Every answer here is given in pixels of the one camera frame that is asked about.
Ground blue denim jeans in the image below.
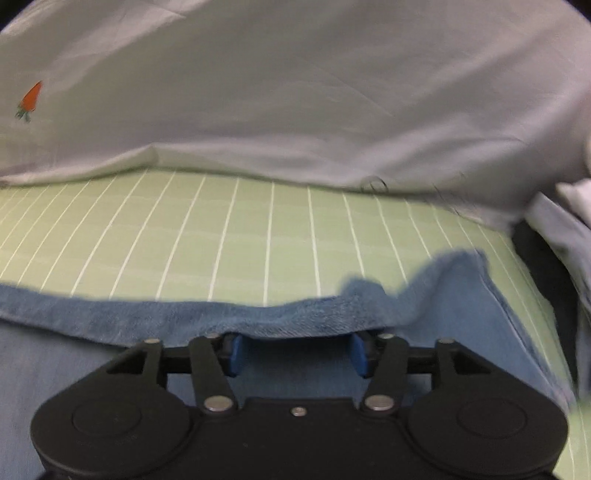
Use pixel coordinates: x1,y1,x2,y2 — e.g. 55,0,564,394
1,250,575,479

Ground green grid cutting mat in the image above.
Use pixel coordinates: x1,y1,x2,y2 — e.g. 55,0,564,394
0,168,591,480

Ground black crumpled garment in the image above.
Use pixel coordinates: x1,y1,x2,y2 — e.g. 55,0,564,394
511,220,590,398

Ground grey printed backdrop cloth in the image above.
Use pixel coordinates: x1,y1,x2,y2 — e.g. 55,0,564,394
1,1,590,228

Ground grey folded garment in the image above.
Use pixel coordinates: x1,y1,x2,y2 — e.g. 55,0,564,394
526,179,591,324

